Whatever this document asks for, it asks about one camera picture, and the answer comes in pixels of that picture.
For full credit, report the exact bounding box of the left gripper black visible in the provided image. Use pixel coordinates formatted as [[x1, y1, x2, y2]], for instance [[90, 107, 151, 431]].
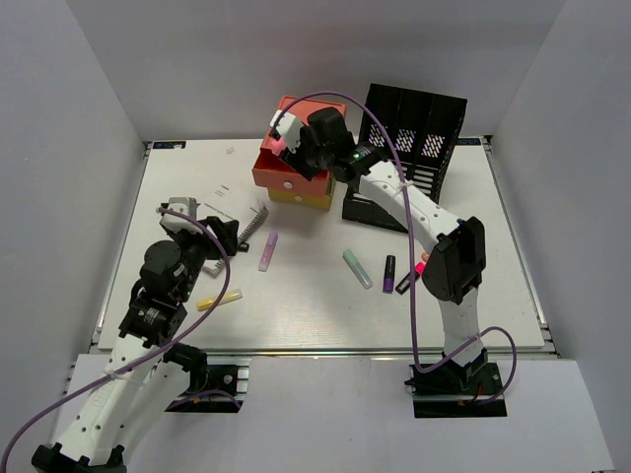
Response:
[[169, 216, 240, 302]]

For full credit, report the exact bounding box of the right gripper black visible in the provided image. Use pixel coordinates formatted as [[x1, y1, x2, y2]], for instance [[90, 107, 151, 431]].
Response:
[[280, 121, 334, 180]]

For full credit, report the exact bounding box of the white spiral notebook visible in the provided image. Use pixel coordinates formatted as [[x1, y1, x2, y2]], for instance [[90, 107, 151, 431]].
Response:
[[194, 183, 270, 277]]

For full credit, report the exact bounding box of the orange top drawer box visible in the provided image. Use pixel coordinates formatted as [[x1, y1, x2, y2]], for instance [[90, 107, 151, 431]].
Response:
[[252, 98, 347, 197]]

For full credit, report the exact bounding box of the black purple highlighter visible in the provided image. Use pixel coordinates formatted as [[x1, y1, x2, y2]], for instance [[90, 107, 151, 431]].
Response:
[[383, 254, 396, 294]]

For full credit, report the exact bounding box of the black pink highlighter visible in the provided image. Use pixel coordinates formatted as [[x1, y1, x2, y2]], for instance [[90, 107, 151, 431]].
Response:
[[394, 261, 425, 295]]

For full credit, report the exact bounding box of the pink metallic pen toy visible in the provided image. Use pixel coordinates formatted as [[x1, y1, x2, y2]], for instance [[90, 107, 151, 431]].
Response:
[[269, 139, 287, 156]]

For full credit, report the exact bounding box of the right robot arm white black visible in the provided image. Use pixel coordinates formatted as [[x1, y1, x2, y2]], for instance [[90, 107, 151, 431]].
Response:
[[270, 107, 488, 393]]

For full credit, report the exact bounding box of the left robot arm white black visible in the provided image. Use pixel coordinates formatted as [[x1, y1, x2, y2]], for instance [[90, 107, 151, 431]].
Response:
[[32, 210, 239, 472]]

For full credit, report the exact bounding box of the pastel purple highlighter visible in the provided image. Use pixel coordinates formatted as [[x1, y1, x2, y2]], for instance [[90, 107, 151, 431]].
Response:
[[258, 232, 278, 272]]

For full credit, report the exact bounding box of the pastel yellow highlighter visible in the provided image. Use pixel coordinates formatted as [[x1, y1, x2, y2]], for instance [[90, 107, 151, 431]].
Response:
[[196, 290, 243, 311]]

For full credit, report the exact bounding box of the pastel green highlighter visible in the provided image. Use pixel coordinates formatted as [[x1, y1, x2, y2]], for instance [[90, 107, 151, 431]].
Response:
[[342, 249, 373, 290]]

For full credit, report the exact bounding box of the black file organizer rack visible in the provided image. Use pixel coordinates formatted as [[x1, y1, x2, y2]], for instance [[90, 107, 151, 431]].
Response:
[[342, 83, 467, 233]]

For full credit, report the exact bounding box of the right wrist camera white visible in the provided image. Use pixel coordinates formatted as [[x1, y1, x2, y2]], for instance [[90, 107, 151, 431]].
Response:
[[269, 109, 303, 154]]

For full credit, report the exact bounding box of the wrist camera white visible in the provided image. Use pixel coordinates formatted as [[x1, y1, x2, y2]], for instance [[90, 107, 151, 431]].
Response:
[[160, 197, 201, 235], [269, 109, 303, 154]]

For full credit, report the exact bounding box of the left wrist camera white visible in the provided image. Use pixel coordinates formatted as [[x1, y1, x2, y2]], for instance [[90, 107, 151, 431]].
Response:
[[160, 197, 201, 235]]

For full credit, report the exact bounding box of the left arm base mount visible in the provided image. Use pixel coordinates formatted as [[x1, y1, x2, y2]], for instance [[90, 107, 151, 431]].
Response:
[[163, 343, 249, 414]]

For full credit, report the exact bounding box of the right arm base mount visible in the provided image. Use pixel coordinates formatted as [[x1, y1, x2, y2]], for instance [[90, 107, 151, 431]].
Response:
[[404, 349, 508, 419]]

